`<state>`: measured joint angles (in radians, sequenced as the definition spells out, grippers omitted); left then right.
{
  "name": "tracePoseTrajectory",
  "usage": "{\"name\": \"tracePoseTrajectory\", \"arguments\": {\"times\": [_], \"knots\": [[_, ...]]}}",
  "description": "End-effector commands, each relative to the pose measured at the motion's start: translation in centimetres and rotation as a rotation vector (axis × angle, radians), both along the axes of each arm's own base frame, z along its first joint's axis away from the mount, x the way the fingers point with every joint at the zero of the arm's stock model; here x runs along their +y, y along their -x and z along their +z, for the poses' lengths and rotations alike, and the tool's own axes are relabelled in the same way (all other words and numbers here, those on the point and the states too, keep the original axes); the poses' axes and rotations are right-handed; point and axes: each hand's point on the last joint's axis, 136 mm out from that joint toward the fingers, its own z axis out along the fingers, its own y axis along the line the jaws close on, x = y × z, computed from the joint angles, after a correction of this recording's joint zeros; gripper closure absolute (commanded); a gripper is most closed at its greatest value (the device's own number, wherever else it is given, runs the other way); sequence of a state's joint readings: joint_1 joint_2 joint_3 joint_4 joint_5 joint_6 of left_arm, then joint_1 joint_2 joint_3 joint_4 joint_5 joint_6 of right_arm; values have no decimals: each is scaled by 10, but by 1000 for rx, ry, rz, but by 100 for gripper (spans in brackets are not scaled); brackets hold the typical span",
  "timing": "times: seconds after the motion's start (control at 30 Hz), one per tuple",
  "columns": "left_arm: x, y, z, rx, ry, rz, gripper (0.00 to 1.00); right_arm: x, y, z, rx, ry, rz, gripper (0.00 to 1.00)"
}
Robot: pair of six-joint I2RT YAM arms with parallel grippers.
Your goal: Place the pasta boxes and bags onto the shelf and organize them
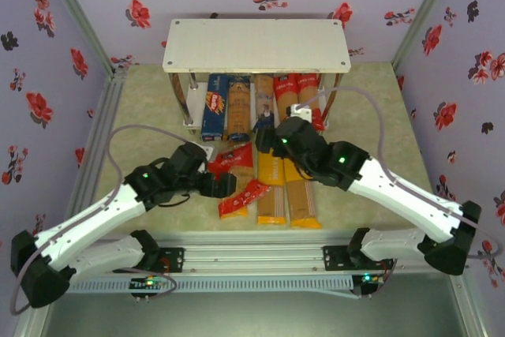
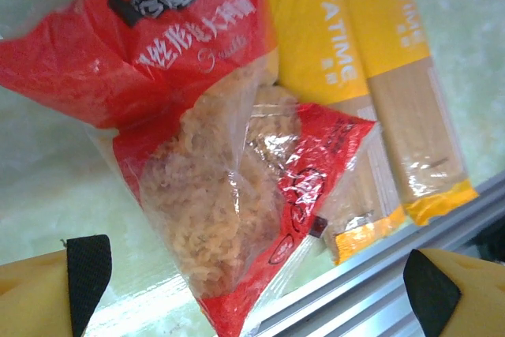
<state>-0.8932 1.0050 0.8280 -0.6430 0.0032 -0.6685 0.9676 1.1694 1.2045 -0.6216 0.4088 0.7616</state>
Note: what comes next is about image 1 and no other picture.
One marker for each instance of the wide red macaroni bag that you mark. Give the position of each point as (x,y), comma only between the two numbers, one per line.
(236,155)

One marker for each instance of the blue and tan pasta box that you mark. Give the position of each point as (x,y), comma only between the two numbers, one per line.
(239,108)

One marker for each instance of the yellow spaghetti bag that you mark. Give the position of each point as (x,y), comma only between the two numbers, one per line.
(270,195)
(301,203)

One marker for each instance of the blue Barilla spaghetti box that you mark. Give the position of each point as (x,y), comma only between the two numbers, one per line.
(215,108)

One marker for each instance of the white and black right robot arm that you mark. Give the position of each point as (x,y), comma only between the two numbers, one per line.
(406,199)

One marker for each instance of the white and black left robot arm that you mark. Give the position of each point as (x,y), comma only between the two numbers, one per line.
(90,218)

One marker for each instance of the white two-tier shelf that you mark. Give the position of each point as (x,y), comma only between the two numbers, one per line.
(256,45)

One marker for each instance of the left circuit board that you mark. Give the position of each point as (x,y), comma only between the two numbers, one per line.
(148,284)

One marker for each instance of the circuit board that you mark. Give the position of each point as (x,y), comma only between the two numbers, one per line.
(371,279)
(148,284)

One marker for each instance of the right circuit board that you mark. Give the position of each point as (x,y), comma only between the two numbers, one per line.
(371,279)

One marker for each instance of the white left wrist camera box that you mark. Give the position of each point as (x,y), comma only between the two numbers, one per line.
(207,152)

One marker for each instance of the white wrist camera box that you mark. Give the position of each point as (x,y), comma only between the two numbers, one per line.
(207,152)
(305,114)

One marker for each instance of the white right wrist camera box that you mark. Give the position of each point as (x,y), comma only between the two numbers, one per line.
(305,114)

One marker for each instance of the aluminium base frame rails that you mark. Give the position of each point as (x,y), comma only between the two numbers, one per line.
(252,252)

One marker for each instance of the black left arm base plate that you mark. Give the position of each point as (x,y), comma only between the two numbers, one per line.
(173,260)

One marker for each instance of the aluminium side frame rail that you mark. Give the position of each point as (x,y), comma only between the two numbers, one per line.
(106,100)

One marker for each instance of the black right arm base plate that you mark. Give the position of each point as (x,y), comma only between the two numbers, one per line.
(335,260)

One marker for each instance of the aluminium corner post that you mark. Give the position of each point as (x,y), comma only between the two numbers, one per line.
(75,9)
(426,13)

